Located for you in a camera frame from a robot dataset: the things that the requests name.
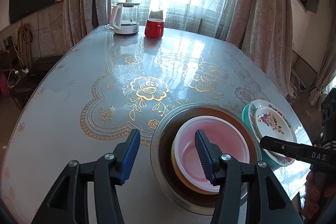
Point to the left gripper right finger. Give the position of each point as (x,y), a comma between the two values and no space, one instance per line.
(267,201)

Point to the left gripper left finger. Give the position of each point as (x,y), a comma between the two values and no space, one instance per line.
(67,199)

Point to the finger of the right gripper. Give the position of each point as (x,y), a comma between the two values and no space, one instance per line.
(313,155)

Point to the white floral bowl plate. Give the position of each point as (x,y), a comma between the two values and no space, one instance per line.
(270,123)

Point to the yellow bowl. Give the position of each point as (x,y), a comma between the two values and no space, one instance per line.
(182,177)

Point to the red plastic bowl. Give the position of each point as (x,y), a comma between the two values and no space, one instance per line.
(199,146)

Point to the stainless steel bowl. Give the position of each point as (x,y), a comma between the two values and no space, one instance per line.
(160,154)

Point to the right hand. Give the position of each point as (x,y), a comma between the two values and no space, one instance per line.
(312,197)

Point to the pink curtain right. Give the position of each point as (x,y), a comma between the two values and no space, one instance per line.
(263,30)

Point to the red ceramic mug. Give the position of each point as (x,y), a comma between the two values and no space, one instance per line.
(154,28)

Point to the white glass electric kettle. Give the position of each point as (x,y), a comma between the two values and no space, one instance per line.
(124,19)

